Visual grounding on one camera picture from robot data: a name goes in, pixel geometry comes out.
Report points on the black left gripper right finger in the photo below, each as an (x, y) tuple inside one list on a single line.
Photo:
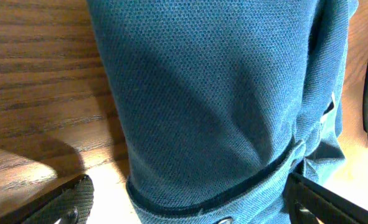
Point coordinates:
[(308, 202)]

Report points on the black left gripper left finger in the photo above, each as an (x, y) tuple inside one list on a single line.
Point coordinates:
[(68, 203)]

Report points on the blue polo shirt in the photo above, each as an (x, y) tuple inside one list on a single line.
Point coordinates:
[(220, 101)]

